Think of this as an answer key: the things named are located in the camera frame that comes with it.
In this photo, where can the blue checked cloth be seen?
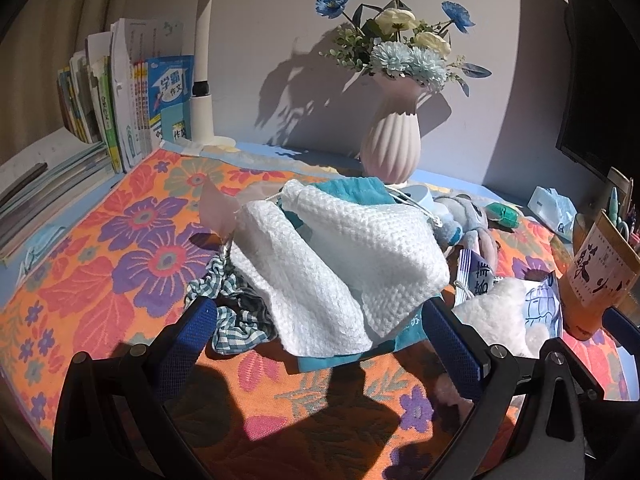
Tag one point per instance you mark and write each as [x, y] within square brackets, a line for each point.
[243, 320]

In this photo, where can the white desk lamp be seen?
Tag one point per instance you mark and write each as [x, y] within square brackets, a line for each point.
[202, 113]

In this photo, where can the pink sheer fabric piece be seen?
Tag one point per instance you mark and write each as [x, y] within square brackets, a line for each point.
[217, 211]

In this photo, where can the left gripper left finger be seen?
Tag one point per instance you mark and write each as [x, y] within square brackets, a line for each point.
[89, 439]

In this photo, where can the brown paper pen holder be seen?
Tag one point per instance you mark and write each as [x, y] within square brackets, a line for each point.
[600, 276]

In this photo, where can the blue tissue pack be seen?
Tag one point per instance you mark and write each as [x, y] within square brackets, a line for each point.
[557, 212]

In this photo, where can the blue and white artificial flowers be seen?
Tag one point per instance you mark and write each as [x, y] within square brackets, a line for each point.
[391, 41]

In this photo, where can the blue cover study book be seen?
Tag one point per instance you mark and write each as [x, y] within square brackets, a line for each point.
[169, 94]

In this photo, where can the stack of flat books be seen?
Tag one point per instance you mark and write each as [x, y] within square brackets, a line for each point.
[39, 182]

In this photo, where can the floral orange table mat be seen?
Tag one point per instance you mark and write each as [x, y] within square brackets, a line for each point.
[120, 276]

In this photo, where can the white waffle towel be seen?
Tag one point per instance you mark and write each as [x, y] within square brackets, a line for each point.
[337, 278]

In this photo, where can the row of upright books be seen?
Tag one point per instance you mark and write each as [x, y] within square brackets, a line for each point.
[104, 87]

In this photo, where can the grey plush toy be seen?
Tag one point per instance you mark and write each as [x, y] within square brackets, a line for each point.
[474, 229]

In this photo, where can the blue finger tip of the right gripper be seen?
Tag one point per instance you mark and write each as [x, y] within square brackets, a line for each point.
[622, 330]

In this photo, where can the pink ribbed vase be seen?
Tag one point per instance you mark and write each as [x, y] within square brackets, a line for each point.
[392, 148]

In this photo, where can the black monitor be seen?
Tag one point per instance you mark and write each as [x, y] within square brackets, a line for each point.
[600, 128]

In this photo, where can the teal drawstring pouch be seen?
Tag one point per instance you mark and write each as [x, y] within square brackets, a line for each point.
[360, 192]

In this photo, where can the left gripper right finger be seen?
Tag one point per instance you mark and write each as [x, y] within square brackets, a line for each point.
[547, 441]

